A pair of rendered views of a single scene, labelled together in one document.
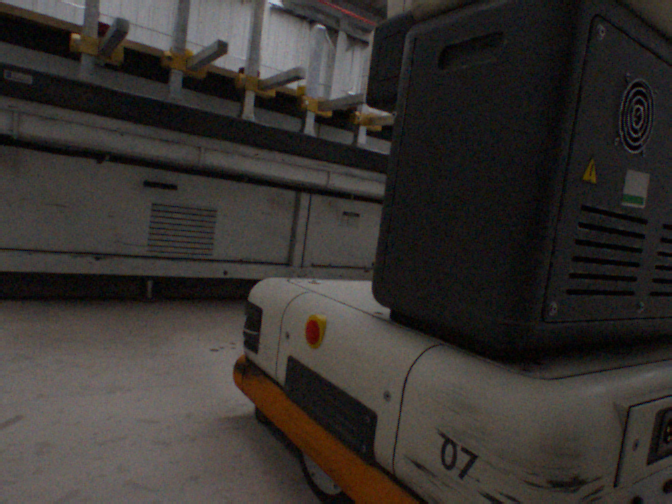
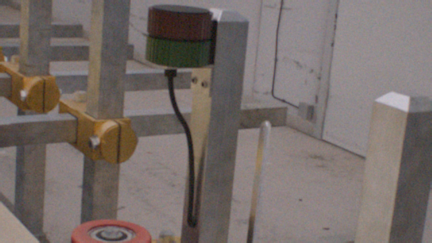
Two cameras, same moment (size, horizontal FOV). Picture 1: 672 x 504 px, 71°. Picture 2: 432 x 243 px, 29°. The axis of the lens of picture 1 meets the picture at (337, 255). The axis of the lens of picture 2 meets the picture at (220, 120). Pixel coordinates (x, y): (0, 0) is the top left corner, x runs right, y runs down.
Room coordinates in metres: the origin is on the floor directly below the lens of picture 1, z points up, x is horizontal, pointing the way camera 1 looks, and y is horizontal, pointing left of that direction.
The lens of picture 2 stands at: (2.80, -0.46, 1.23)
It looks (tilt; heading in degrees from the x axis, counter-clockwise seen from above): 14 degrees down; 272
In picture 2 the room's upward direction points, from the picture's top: 5 degrees clockwise
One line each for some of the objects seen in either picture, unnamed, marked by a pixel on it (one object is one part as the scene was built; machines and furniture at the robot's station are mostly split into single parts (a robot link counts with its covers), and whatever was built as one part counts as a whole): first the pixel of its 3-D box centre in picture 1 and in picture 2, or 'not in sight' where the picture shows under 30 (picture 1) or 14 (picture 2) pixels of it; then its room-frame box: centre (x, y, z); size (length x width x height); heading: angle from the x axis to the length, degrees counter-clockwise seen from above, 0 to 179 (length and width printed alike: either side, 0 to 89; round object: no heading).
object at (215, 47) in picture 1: (197, 62); not in sight; (1.49, 0.51, 0.83); 0.43 x 0.03 x 0.04; 35
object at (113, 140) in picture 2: not in sight; (96, 129); (2.98, -1.48, 0.95); 0.14 x 0.06 x 0.05; 125
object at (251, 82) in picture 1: (255, 85); not in sight; (1.69, 0.36, 0.83); 0.14 x 0.06 x 0.05; 125
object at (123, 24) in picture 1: (108, 45); not in sight; (1.35, 0.71, 0.80); 0.43 x 0.03 x 0.04; 35
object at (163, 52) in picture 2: not in sight; (177, 48); (2.87, -1.23, 1.10); 0.06 x 0.06 x 0.02
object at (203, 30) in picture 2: not in sight; (179, 21); (2.87, -1.23, 1.13); 0.06 x 0.06 x 0.02
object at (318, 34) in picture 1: (311, 91); not in sight; (1.82, 0.18, 0.87); 0.04 x 0.04 x 0.48; 35
